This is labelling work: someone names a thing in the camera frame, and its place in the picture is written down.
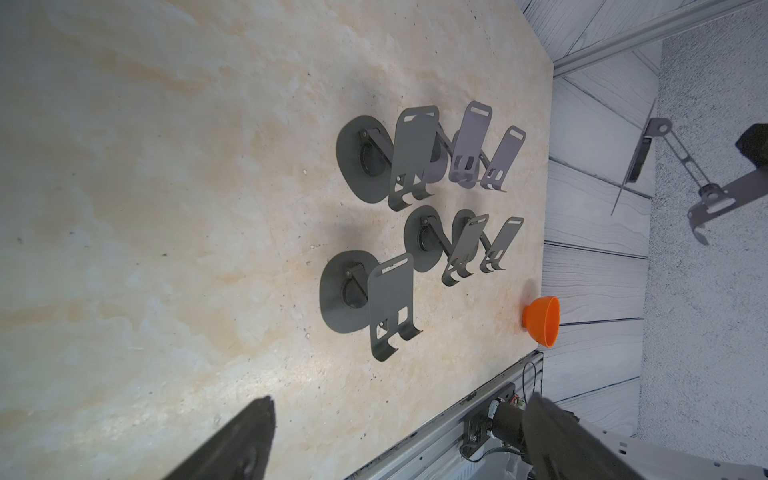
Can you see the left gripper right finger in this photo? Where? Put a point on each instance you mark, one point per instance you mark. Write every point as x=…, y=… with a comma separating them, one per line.
x=559, y=448

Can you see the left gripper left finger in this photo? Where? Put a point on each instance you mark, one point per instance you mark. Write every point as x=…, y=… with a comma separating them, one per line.
x=239, y=450

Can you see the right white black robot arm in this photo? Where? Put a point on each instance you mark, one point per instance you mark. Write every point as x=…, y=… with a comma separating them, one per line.
x=654, y=462

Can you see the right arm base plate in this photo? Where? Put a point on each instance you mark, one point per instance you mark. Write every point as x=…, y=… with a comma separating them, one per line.
x=494, y=427

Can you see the aluminium rail frame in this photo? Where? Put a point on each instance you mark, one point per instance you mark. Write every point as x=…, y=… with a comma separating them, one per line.
x=432, y=450

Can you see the right metal corner post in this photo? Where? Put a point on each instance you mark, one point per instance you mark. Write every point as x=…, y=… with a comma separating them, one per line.
x=659, y=28

